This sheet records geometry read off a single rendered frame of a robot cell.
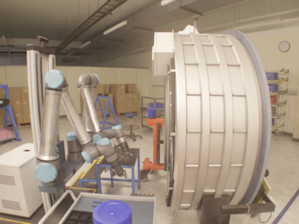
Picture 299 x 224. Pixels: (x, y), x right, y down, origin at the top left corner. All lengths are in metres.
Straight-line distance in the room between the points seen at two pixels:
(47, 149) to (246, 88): 1.22
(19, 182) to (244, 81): 1.77
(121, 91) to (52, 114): 7.31
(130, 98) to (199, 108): 7.86
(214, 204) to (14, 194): 1.58
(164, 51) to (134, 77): 9.05
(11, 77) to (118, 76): 4.77
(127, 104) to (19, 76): 4.66
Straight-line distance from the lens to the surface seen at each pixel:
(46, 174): 1.39
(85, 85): 1.81
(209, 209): 1.24
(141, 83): 10.41
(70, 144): 1.96
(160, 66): 1.21
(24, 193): 1.88
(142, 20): 7.04
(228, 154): 1.01
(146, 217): 1.29
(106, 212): 0.61
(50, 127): 1.31
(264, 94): 1.06
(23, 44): 11.02
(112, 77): 9.58
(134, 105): 8.89
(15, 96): 7.60
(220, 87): 1.01
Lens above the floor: 1.47
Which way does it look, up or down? 9 degrees down
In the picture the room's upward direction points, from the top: straight up
